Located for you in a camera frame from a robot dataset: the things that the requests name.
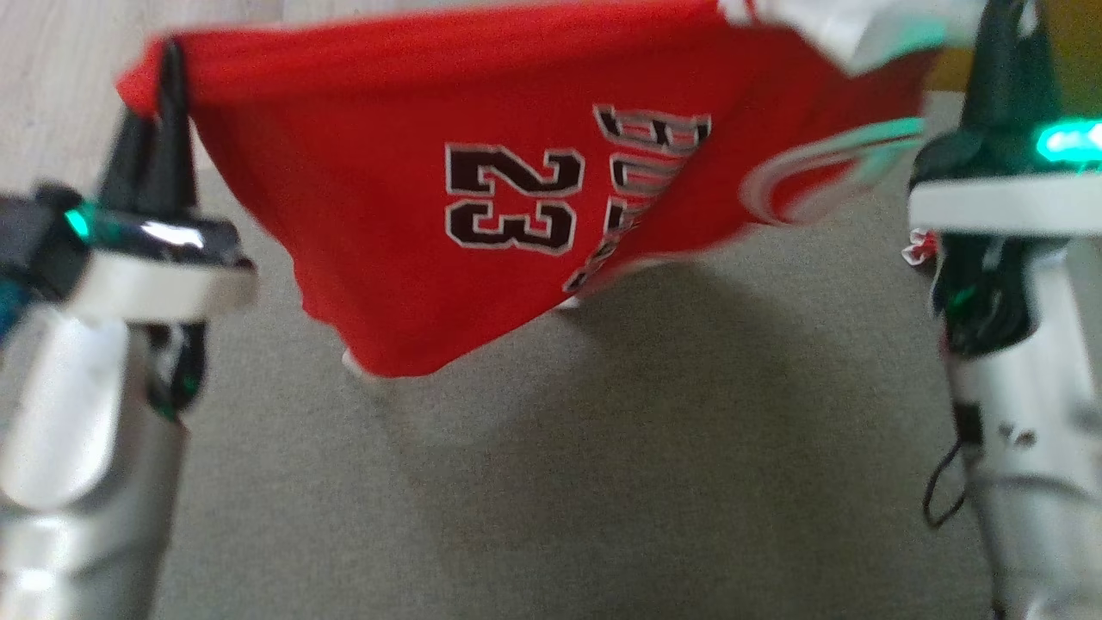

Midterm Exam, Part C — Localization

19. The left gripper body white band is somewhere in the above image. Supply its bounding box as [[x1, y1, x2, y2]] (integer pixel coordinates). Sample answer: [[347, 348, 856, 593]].
[[65, 202, 259, 324]]

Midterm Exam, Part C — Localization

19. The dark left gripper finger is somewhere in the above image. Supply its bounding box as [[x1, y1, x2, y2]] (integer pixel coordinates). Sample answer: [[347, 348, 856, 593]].
[[151, 39, 199, 216], [99, 108, 156, 212]]

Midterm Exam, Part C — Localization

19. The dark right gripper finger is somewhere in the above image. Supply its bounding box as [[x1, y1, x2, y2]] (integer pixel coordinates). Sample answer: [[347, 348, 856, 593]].
[[963, 0, 1017, 130], [1012, 0, 1062, 130]]

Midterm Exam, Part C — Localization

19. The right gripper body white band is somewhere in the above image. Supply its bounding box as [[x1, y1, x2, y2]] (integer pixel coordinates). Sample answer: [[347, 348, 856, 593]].
[[908, 129, 1102, 238]]

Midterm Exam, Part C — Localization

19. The red basketball jersey number 23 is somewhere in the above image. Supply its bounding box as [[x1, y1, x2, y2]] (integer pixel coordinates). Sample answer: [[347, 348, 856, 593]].
[[116, 0, 987, 380]]

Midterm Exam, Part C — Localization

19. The grey fabric sofa seat cushion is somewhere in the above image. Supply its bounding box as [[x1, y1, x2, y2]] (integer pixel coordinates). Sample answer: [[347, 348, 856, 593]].
[[146, 86, 1008, 620]]

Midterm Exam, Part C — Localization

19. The black right cable teal plug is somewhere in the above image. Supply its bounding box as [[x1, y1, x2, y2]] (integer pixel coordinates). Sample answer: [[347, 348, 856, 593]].
[[923, 437, 972, 529]]

